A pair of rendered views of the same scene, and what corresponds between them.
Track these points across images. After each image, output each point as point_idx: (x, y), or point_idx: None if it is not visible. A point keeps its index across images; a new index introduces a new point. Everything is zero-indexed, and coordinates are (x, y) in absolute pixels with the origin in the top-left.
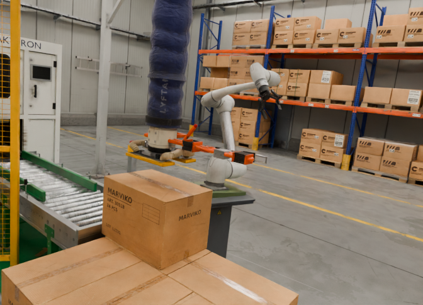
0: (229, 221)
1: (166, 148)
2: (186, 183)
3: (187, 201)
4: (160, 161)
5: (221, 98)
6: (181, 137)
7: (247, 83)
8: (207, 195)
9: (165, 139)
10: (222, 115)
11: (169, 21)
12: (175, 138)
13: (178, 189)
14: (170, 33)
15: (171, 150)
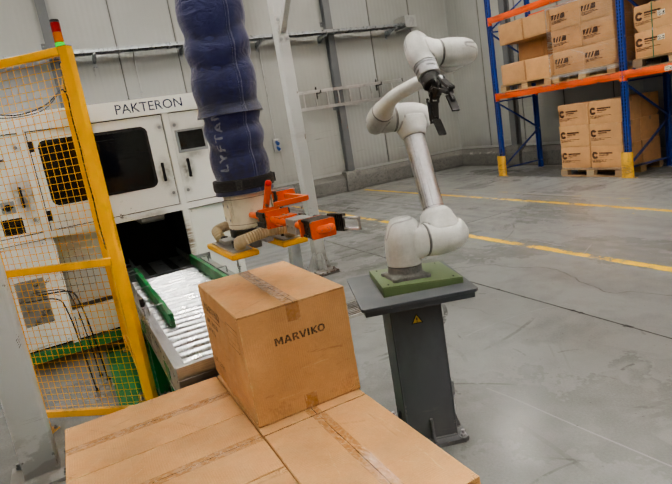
0: (443, 333)
1: (250, 228)
2: (310, 279)
3: (284, 312)
4: (232, 252)
5: (389, 114)
6: (296, 202)
7: None
8: (331, 296)
9: (244, 214)
10: (407, 141)
11: (192, 21)
12: None
13: (283, 292)
14: (200, 40)
15: None
